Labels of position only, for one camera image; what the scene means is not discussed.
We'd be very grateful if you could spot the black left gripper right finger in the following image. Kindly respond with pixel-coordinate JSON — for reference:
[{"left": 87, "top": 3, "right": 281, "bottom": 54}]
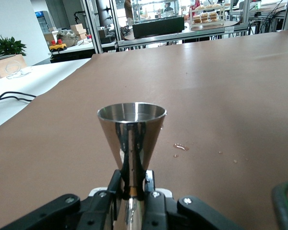
[{"left": 143, "top": 170, "right": 241, "bottom": 230}]

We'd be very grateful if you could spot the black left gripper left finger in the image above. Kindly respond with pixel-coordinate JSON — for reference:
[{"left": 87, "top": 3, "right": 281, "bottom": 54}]
[{"left": 0, "top": 169, "right": 123, "bottom": 230}]

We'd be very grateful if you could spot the steel jigger measuring cup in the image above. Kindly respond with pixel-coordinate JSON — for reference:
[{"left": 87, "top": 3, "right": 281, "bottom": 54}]
[{"left": 96, "top": 102, "right": 168, "bottom": 230}]

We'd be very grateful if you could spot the brown table cover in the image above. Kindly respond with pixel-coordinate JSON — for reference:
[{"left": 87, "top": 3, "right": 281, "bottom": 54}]
[{"left": 0, "top": 30, "right": 288, "bottom": 230}]

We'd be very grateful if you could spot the yellow toy car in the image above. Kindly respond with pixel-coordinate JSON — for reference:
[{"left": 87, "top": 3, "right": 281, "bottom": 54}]
[{"left": 49, "top": 39, "right": 68, "bottom": 52}]

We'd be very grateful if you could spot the crumpled grey bag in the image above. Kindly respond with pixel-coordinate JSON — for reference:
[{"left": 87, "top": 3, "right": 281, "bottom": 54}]
[{"left": 56, "top": 30, "right": 79, "bottom": 47}]

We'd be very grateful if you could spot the green potted plant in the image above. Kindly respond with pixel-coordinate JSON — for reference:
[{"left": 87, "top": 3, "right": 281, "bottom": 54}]
[{"left": 0, "top": 35, "right": 27, "bottom": 57}]

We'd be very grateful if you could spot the cardboard box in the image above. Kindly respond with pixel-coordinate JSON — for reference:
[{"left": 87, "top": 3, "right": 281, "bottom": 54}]
[{"left": 70, "top": 23, "right": 87, "bottom": 41}]

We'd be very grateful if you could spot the long black box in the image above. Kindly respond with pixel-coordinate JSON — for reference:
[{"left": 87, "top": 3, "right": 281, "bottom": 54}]
[{"left": 132, "top": 16, "right": 185, "bottom": 39}]

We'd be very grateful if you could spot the blue drinks fridge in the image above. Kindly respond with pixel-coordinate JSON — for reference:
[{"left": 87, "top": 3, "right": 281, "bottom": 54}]
[{"left": 35, "top": 11, "right": 50, "bottom": 33}]

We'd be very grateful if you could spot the white rack with breads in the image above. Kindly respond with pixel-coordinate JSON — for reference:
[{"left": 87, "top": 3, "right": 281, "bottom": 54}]
[{"left": 189, "top": 2, "right": 226, "bottom": 30}]

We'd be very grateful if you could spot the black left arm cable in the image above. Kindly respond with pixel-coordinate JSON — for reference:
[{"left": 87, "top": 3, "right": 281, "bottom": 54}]
[{"left": 271, "top": 180, "right": 288, "bottom": 230}]

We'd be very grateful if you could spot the black cable on white table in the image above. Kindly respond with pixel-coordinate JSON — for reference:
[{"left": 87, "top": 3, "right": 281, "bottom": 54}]
[{"left": 0, "top": 92, "right": 37, "bottom": 106}]

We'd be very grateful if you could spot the white coiled cable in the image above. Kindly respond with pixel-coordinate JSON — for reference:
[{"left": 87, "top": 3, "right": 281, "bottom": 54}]
[{"left": 5, "top": 60, "right": 33, "bottom": 80}]

